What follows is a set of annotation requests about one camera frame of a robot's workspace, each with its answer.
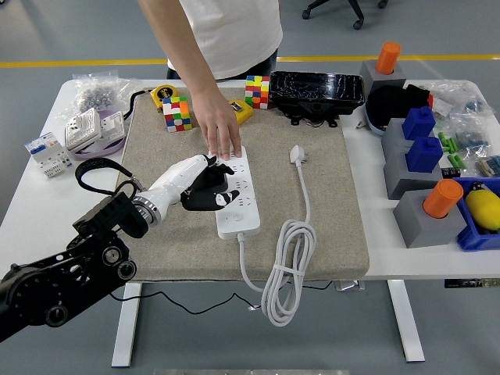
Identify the white power strip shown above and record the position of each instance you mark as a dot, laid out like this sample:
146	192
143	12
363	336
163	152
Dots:
238	222

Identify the yellow tape measure black label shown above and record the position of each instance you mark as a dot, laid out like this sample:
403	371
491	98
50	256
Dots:
164	96

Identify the grey-brown mat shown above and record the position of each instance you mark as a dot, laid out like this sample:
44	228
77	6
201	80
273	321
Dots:
332	234

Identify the clear bag of metal nuts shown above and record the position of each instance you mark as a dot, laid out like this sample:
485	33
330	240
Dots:
96	97

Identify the clear bag of white parts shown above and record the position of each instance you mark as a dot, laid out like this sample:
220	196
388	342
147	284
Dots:
450	96

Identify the white table leg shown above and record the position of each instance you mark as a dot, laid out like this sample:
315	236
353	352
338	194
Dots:
127	324
406	324

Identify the grey block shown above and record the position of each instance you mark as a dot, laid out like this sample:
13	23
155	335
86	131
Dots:
391	135
368	72
403	182
422	231

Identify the person's right hand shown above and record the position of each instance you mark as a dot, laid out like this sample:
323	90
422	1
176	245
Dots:
218	125

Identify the black office chair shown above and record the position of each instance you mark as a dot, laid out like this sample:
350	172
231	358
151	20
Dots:
357	24

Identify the clear bag of tan components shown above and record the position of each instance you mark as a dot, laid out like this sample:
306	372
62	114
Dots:
489	166

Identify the black glossy tray device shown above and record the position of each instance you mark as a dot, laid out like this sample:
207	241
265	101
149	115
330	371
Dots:
313	88

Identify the black table control panel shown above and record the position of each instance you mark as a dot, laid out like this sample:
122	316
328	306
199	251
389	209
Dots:
469	283

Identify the blue plastic bin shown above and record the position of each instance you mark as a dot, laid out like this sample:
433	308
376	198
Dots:
475	240

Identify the colourful puzzle cube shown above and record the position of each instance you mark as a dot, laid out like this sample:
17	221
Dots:
257	92
177	114

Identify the silver bracket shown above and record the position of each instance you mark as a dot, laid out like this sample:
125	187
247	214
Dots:
350	285

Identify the yellow toy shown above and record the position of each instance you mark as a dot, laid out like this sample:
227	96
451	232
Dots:
485	209

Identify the person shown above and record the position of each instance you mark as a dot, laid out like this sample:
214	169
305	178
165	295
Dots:
234	31

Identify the blue block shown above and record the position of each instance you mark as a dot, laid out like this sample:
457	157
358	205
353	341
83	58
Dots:
418	123
424	154

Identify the orange cylinder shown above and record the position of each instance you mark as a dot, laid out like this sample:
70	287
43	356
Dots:
442	197
387	57

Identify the white blue circuit breaker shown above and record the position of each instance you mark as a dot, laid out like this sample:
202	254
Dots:
47	154

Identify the small clear bag blue parts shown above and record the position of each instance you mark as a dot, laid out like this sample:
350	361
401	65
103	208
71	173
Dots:
477	106

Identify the large clear bag blue parts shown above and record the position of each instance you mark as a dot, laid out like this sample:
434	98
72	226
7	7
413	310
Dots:
471	137

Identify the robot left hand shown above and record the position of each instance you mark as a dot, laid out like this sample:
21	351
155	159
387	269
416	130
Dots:
176	181

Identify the white wall socket panel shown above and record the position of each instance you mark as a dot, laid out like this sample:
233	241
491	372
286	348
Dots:
83	131

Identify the white blue round dish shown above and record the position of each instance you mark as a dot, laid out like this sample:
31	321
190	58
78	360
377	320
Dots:
372	119

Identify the white switch panel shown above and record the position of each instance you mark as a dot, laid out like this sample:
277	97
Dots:
113	125

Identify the green peg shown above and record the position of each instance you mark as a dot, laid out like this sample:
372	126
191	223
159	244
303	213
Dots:
454	159
454	144
461	163
442	139
449	145

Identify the person's right forearm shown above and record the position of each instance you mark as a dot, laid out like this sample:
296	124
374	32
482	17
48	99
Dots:
176	47

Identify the black power adapter plug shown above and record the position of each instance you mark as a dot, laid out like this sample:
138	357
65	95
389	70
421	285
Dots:
209	181

